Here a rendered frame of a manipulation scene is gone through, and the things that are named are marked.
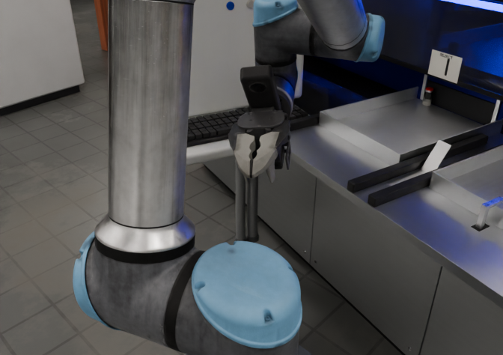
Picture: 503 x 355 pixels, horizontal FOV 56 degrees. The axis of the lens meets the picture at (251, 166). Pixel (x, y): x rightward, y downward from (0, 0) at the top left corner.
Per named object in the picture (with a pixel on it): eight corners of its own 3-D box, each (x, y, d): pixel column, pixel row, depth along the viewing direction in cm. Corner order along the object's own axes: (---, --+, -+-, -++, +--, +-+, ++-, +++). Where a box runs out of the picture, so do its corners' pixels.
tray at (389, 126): (415, 98, 131) (417, 86, 130) (500, 132, 112) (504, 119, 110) (318, 124, 116) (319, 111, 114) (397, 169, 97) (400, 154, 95)
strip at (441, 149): (433, 165, 99) (439, 139, 96) (445, 171, 96) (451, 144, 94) (385, 183, 92) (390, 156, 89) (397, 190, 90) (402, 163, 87)
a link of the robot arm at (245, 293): (278, 418, 50) (283, 327, 43) (168, 374, 54) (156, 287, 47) (311, 333, 59) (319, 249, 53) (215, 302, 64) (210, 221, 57)
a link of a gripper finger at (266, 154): (278, 202, 64) (284, 163, 72) (272, 167, 61) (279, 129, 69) (256, 203, 65) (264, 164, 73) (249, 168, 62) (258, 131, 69)
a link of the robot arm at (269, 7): (323, -8, 79) (320, 55, 86) (261, -12, 83) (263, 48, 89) (310, 7, 73) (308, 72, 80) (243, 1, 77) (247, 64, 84)
